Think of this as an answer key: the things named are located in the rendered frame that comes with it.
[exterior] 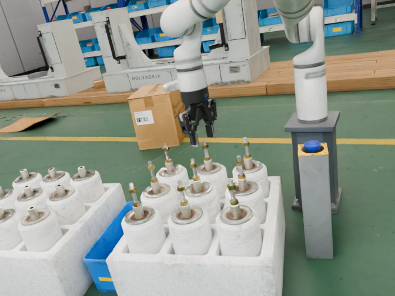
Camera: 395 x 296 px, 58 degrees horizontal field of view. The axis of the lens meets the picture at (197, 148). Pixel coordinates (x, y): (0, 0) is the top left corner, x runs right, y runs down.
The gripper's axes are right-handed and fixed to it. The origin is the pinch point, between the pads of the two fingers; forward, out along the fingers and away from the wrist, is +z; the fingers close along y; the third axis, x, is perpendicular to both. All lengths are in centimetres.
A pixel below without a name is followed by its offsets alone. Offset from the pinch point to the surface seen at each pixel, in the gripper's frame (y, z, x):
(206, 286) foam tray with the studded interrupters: -26.5, 23.6, -17.1
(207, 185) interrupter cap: -8.3, 9.7, -6.1
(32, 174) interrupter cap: -25, 10, 59
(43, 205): -33, 13, 39
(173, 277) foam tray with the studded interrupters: -29.6, 21.5, -10.6
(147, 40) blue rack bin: 355, 5, 412
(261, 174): 3.7, 10.9, -15.3
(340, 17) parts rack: 420, 13, 110
